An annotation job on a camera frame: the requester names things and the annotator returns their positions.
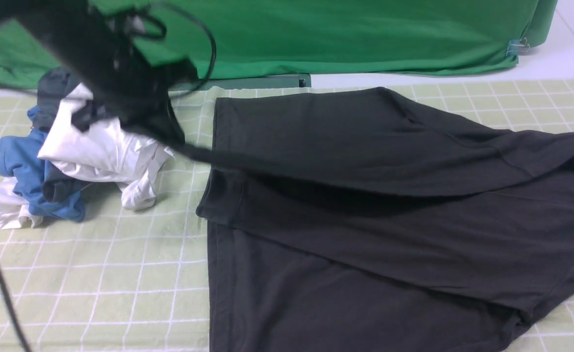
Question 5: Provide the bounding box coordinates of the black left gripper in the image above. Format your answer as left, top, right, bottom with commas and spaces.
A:
77, 73, 190, 147

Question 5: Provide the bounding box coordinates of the dark gray long-sleeve top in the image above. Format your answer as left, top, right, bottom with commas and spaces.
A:
196, 88, 574, 352

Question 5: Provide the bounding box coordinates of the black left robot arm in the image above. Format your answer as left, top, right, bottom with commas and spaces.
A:
0, 0, 199, 152

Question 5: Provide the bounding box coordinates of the white crumpled shirt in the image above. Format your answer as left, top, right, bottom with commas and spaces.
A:
38, 84, 173, 210

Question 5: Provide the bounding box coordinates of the green backdrop cloth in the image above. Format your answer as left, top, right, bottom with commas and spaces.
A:
0, 0, 558, 89

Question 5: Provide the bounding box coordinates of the blue crumpled shirt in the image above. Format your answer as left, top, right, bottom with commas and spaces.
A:
0, 106, 88, 222

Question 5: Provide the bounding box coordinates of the gray metal base bar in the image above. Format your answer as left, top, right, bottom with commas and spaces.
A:
170, 74, 312, 92

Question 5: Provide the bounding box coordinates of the white crumpled cloth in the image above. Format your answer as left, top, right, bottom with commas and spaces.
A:
0, 177, 43, 230

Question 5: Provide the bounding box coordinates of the green checkered table mat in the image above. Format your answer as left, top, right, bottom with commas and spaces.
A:
0, 79, 574, 352

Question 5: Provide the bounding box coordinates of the binder clip on backdrop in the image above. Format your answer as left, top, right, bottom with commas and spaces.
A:
506, 37, 531, 57

